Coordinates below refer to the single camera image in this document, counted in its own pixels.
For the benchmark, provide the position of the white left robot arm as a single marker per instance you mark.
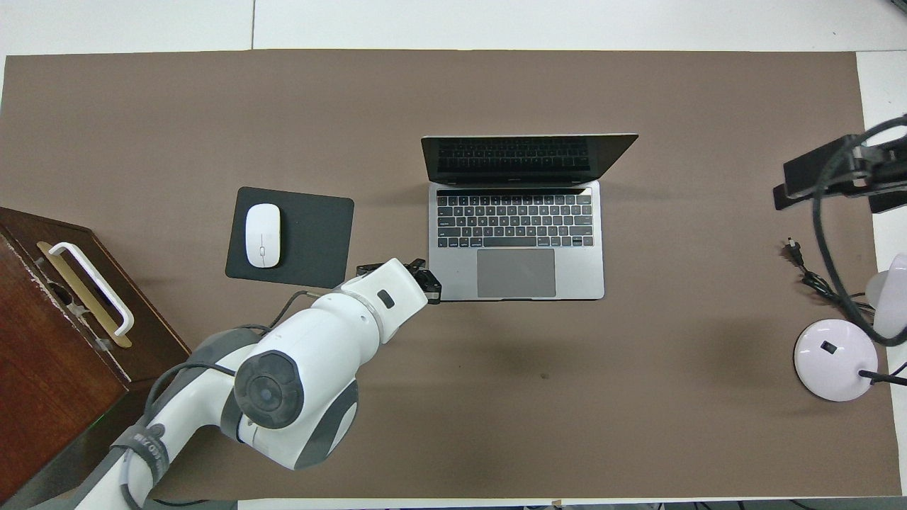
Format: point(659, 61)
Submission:
point(305, 368)

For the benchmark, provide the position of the dark brown wooden box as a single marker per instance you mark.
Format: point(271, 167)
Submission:
point(57, 397)

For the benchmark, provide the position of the white desk lamp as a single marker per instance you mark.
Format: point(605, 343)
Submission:
point(832, 361)

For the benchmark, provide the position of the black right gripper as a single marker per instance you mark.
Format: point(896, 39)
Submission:
point(889, 177)

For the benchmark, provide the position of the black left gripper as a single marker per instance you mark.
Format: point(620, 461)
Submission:
point(417, 266)

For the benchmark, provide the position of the brown table mat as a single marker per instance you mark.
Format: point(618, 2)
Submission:
point(453, 85)

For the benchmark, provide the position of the white computer mouse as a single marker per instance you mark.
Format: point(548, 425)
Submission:
point(263, 235)

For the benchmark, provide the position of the silver grey laptop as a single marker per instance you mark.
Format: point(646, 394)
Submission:
point(517, 273)

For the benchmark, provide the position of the black mouse pad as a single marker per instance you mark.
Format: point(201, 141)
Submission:
point(315, 241)

